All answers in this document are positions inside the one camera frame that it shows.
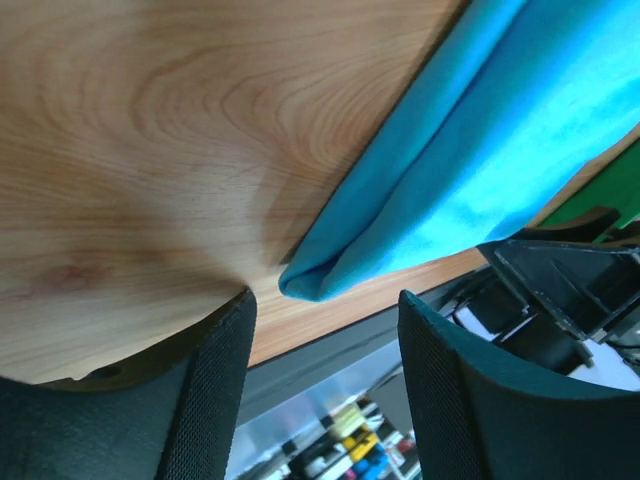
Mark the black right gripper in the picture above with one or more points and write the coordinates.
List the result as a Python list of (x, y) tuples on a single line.
[(584, 273)]

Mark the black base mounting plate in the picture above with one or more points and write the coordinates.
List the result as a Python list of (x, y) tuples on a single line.
[(308, 358)]

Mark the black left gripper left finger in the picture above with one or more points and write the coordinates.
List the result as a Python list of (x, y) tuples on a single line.
[(166, 412)]

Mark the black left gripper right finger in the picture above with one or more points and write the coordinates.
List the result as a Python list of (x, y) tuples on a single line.
[(479, 412)]

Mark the light blue t-shirt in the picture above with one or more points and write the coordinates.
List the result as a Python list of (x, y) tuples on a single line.
[(515, 101)]

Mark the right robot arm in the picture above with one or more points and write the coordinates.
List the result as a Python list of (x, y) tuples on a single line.
[(490, 309)]

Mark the green plastic bin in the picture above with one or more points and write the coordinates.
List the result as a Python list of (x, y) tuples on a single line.
[(616, 186)]

